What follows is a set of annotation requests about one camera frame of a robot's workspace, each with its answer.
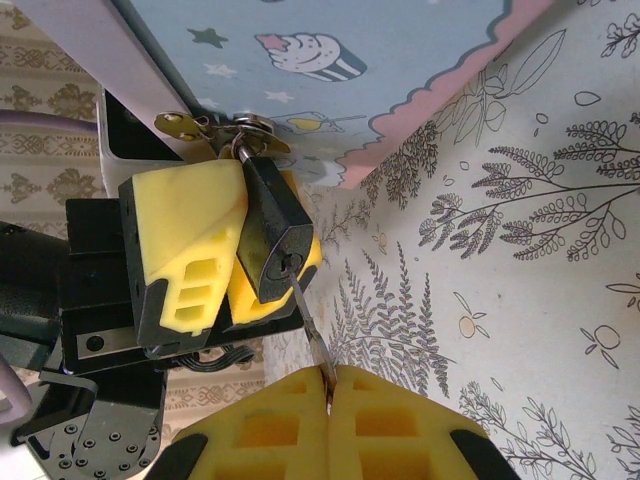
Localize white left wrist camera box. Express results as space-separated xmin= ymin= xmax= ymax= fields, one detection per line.
xmin=96 ymin=88 xmax=184 ymax=163

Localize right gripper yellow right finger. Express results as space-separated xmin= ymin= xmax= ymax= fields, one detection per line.
xmin=328 ymin=364 xmax=512 ymax=480

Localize silver key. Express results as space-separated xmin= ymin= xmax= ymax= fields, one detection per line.
xmin=286 ymin=272 xmax=338 ymax=396

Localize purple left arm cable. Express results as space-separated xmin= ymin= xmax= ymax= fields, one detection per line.
xmin=0 ymin=110 xmax=99 ymax=135

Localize brass spare keys on ring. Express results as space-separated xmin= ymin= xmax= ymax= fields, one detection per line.
xmin=153 ymin=110 xmax=293 ymax=154

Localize blue cartoon tin box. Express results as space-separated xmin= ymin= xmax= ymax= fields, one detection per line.
xmin=14 ymin=0 xmax=557 ymax=192

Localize black padlock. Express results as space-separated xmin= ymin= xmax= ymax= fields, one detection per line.
xmin=233 ymin=142 xmax=316 ymax=306

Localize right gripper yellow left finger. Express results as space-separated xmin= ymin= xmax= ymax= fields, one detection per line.
xmin=148 ymin=366 xmax=332 ymax=480

